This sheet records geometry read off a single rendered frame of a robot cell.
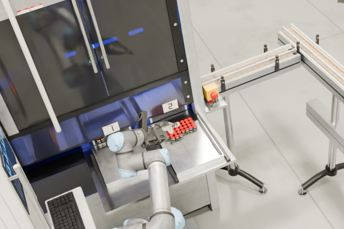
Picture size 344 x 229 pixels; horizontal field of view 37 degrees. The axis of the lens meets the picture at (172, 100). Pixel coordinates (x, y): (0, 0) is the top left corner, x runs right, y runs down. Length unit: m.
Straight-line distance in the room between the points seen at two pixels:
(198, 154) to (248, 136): 1.35
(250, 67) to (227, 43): 1.92
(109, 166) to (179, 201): 0.74
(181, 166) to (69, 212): 0.61
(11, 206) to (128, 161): 0.49
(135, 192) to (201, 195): 0.87
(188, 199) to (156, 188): 1.35
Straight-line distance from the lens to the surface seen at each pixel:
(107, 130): 2.72
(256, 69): 3.08
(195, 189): 3.30
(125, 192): 2.59
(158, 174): 2.05
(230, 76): 3.04
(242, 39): 4.99
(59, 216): 2.67
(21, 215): 2.20
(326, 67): 3.05
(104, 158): 2.78
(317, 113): 3.35
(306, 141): 3.93
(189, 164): 2.63
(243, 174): 3.56
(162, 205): 1.94
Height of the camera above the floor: 2.82
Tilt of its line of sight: 40 degrees down
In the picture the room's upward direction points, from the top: 12 degrees counter-clockwise
